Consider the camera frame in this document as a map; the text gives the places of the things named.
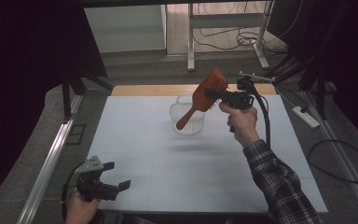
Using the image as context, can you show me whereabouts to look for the person's right hand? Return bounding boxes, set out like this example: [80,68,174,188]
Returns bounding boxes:
[218,103,261,149]

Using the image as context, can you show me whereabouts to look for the white plastic basket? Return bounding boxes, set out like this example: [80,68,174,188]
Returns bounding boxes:
[169,93,207,136]

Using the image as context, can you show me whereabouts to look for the white power strip cable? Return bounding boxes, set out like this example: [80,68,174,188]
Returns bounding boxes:
[274,87,296,109]

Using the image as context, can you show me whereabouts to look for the wooden board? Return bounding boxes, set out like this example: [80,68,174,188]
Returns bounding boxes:
[111,82,278,97]

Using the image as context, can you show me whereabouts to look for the wooden paddle hairbrush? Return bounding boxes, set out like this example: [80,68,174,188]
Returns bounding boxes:
[175,68,230,132]

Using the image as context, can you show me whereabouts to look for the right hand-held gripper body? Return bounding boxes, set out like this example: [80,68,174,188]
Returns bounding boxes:
[218,71,276,110]

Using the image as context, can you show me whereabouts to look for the white power strip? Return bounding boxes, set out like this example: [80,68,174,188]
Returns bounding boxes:
[292,105,321,130]

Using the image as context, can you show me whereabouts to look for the left hand-held gripper cable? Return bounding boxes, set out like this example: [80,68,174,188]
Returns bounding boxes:
[61,161,86,222]

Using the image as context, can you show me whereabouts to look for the person's left hand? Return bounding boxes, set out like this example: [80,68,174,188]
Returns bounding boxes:
[64,189,103,224]

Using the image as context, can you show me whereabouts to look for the hand-held gripper cable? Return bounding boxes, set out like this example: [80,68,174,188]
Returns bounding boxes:
[248,81,272,148]
[61,161,86,222]

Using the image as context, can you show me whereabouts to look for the dark curtain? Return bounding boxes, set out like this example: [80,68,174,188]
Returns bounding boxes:
[0,0,109,216]
[266,0,358,143]

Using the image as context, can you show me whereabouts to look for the right hand-held gripper cable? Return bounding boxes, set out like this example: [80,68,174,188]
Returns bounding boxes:
[248,81,272,148]

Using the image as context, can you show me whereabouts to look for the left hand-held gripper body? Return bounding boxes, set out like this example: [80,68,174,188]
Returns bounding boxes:
[74,155,120,203]

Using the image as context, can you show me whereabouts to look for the aluminium rail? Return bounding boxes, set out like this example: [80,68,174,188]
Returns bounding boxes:
[16,119,76,224]
[304,91,358,222]

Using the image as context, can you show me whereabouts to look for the black floor cable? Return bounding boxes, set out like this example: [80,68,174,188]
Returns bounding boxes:
[306,138,358,185]

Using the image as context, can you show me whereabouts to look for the black tripod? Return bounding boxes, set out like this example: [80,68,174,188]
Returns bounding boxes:
[265,51,330,121]
[60,70,115,123]

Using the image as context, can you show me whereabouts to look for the tangled floor cables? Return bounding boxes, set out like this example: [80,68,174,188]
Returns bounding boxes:
[198,26,288,53]

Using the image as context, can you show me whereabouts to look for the white metal stand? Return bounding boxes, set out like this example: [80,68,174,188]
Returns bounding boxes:
[186,0,272,72]

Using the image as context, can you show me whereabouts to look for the person's plaid shirt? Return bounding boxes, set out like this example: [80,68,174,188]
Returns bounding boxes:
[131,217,157,224]

